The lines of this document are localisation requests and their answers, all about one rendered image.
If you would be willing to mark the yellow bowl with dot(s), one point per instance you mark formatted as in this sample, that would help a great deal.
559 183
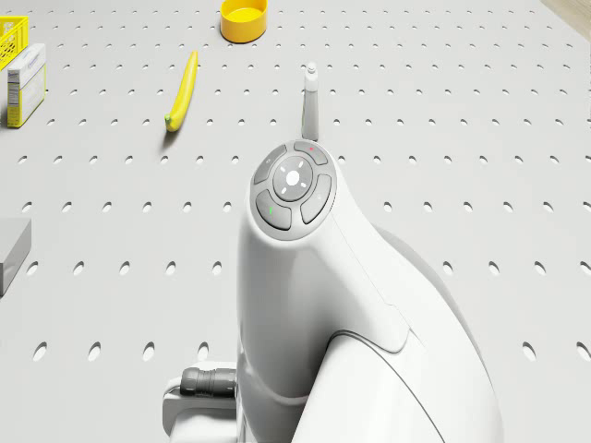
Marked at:
243 20

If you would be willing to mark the white and yellow box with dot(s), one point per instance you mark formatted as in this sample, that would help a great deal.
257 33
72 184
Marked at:
25 85

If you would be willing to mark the grey cube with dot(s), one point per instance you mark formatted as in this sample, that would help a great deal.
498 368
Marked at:
11 251

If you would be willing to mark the yellow basket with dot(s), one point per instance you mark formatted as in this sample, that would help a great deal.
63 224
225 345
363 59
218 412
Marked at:
10 39

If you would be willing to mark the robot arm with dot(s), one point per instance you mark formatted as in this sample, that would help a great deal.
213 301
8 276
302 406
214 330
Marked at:
295 286

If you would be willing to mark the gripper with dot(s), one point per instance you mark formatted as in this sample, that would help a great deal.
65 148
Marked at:
198 397

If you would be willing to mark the banana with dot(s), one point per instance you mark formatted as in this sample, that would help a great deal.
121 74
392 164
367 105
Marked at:
184 94

